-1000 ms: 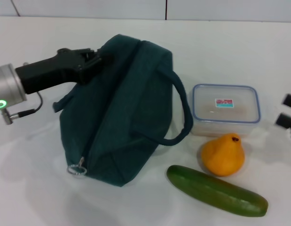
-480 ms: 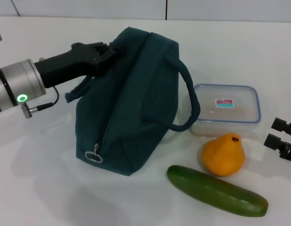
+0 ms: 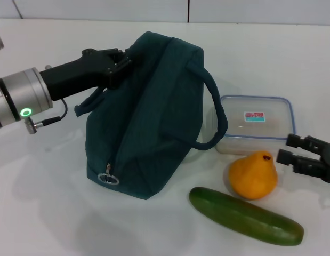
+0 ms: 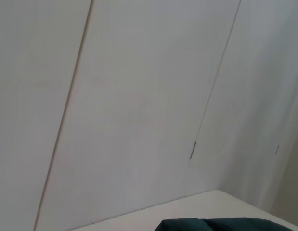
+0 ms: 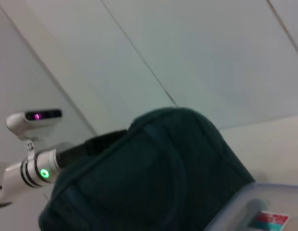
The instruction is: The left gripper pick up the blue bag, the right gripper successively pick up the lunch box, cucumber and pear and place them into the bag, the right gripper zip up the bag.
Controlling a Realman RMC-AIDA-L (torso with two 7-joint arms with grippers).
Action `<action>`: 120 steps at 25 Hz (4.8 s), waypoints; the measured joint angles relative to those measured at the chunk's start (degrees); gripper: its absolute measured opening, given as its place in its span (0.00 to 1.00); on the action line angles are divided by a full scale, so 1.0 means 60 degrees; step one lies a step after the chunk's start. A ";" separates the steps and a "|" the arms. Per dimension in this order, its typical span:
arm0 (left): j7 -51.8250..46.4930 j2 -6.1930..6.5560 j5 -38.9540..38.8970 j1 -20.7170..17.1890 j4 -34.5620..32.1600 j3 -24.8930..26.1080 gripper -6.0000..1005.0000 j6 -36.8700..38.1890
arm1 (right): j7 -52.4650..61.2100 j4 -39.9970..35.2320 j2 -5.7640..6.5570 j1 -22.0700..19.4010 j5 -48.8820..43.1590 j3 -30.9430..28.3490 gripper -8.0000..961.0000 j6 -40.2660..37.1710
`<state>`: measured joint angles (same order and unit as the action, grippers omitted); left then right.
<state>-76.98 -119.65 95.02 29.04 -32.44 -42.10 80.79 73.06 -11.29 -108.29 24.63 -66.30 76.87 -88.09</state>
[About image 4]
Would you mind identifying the dark teal fabric bag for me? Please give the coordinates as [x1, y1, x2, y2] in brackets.
[155, 217, 296, 231]

